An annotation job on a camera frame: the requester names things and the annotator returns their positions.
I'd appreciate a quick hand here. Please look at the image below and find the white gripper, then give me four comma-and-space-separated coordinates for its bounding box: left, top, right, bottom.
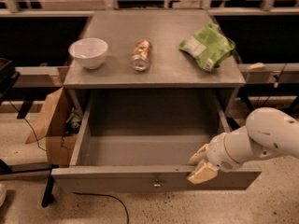
187, 133, 241, 184

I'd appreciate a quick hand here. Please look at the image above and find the grey top drawer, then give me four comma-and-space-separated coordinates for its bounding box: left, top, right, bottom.
52, 89, 260, 193

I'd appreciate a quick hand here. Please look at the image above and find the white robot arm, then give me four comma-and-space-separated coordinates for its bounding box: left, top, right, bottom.
187, 107, 299, 184

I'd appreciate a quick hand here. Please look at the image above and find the grey drawer cabinet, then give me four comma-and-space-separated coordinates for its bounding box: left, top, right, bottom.
64, 9, 245, 111

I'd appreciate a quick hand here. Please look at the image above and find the yellow foam scrap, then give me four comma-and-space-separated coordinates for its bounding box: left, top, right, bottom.
248, 63, 264, 70

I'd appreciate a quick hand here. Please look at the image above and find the green chip bag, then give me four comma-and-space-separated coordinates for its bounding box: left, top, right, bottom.
179, 23, 235, 73

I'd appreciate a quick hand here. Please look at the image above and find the orange soda can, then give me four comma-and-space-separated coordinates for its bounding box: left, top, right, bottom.
131, 39, 151, 72

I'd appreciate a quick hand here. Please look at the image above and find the brown cardboard box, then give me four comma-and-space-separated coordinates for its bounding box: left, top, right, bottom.
25, 88, 78, 167

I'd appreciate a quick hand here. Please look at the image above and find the white ceramic bowl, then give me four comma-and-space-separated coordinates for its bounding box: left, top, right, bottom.
68, 38, 108, 69

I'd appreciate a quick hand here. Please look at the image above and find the black table leg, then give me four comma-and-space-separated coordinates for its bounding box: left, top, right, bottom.
0, 160, 57, 208

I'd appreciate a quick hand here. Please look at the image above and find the black floor cable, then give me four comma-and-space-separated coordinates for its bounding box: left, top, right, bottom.
73, 191, 130, 224

